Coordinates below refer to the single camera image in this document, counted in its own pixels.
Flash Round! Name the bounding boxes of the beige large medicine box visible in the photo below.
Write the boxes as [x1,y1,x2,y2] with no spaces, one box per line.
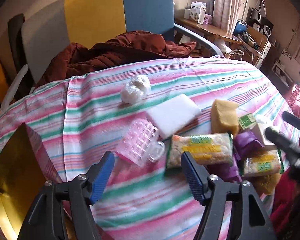
[251,114,279,149]

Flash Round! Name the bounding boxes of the yellow green snack packet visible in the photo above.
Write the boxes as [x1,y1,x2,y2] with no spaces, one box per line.
[166,133,234,168]
[243,150,282,178]

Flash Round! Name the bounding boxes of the purple cloth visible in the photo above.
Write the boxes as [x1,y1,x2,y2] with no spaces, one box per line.
[207,131,264,182]

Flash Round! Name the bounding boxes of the green small medicine box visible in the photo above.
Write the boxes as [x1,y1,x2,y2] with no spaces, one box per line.
[238,113,256,130]

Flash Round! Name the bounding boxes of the yellow sponge block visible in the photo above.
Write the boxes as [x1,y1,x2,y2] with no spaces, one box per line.
[211,99,239,135]
[249,173,281,196]

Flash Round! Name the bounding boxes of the white foam sponge block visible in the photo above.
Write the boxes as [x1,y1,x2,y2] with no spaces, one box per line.
[146,94,202,139]

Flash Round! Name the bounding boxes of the small white plastic bag ball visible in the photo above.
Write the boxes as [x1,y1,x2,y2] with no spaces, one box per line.
[120,75,151,105]

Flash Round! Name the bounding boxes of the striped pink green bedspread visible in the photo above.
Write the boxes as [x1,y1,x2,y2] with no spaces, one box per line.
[0,57,300,239]

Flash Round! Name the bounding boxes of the gold metal tin box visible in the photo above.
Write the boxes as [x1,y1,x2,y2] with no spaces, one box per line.
[0,123,62,239]

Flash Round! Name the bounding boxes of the white basket bag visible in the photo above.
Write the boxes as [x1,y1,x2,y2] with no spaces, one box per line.
[213,39,244,60]

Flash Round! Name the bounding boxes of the blue folding chair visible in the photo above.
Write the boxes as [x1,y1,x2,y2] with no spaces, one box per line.
[233,19,248,36]

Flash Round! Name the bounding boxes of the maroon crumpled jacket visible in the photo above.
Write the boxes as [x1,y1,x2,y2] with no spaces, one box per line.
[36,30,197,88]

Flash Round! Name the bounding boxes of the wooden side table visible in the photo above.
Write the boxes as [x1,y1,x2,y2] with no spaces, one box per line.
[174,17,243,56]

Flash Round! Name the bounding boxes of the pink striped curtain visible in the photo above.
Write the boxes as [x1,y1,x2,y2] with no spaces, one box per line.
[212,0,242,35]

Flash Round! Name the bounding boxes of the white boxes on table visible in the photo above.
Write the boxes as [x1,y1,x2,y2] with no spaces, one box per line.
[184,2,212,24]

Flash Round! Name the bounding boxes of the grey yellow blue chair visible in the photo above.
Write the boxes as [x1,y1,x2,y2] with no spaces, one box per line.
[0,0,223,106]

